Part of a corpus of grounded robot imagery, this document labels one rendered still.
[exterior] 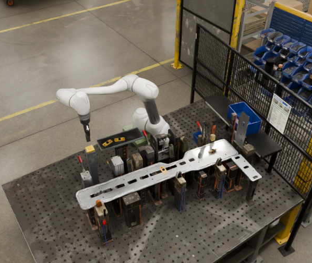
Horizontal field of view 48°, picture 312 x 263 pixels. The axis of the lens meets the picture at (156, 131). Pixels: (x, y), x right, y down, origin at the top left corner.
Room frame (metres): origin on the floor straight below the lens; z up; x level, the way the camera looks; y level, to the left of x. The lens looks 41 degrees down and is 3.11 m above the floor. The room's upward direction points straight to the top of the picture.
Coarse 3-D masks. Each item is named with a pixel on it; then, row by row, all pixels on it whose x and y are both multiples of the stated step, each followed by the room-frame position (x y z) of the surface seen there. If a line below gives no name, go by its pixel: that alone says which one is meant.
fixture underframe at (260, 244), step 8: (304, 200) 2.23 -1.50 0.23; (280, 224) 1.95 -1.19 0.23; (304, 224) 2.10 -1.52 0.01; (264, 232) 1.71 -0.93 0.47; (272, 232) 1.86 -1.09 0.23; (248, 240) 1.78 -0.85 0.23; (256, 240) 1.70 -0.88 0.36; (264, 240) 1.78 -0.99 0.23; (248, 248) 1.70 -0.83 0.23; (256, 248) 1.69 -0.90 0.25; (240, 256) 1.62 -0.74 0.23; (248, 256) 1.72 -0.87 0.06; (256, 256) 1.71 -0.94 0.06
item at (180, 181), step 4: (176, 180) 1.81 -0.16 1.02; (180, 180) 1.79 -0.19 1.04; (184, 180) 1.79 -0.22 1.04; (176, 184) 1.81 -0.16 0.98; (180, 184) 1.76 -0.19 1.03; (184, 184) 1.77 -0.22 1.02; (176, 188) 1.81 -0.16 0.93; (180, 188) 1.76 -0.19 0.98; (184, 188) 1.77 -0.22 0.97; (176, 192) 1.81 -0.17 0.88; (180, 192) 1.76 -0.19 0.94; (184, 192) 1.79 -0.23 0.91; (176, 196) 1.81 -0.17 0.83; (180, 196) 1.77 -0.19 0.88; (184, 196) 1.77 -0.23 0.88; (176, 200) 1.80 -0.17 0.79; (180, 200) 1.77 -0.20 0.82; (184, 200) 1.77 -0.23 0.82; (172, 204) 1.83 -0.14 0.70; (176, 204) 1.79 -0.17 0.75; (180, 204) 1.77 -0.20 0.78; (176, 208) 1.78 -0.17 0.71; (180, 208) 1.77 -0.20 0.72; (184, 208) 1.78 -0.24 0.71
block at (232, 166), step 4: (228, 164) 2.02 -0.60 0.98; (232, 164) 2.02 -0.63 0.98; (228, 168) 2.00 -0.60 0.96; (232, 168) 1.98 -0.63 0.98; (236, 168) 1.98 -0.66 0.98; (228, 172) 1.99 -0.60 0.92; (232, 172) 1.96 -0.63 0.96; (236, 172) 1.98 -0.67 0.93; (228, 176) 1.98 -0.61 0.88; (232, 176) 1.96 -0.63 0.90; (228, 180) 1.98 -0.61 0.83; (232, 180) 1.98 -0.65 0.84; (224, 184) 2.00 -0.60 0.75; (228, 184) 1.96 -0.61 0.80; (232, 184) 1.97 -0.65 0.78; (224, 188) 1.99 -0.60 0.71; (228, 188) 1.96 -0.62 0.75; (232, 188) 1.98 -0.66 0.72; (228, 192) 1.95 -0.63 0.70
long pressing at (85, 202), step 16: (208, 144) 2.24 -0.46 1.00; (224, 144) 2.25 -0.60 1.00; (208, 160) 2.05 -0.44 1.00; (224, 160) 2.06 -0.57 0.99; (128, 176) 1.87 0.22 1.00; (160, 176) 1.87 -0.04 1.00; (80, 192) 1.71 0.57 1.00; (96, 192) 1.71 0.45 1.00; (112, 192) 1.71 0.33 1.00; (128, 192) 1.72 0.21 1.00
